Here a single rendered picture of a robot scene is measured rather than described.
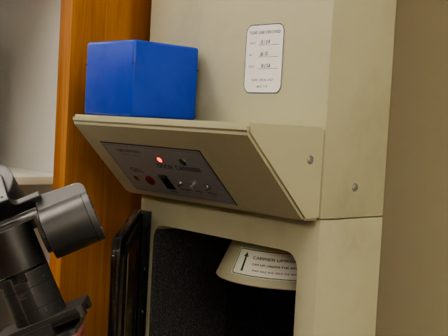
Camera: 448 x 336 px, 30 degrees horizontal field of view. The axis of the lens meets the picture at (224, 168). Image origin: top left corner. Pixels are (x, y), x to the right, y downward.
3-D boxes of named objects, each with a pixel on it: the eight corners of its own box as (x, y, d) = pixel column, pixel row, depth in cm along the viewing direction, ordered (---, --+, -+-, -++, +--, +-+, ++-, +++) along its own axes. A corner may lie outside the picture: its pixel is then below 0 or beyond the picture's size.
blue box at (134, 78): (147, 118, 111) (150, 50, 111) (196, 120, 104) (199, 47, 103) (83, 114, 104) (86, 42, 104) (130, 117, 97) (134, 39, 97)
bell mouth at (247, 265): (282, 261, 120) (284, 223, 119) (383, 283, 107) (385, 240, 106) (187, 271, 108) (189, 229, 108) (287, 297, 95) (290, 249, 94)
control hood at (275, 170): (140, 191, 113) (144, 117, 113) (321, 221, 90) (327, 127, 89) (67, 193, 106) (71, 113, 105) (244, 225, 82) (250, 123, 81)
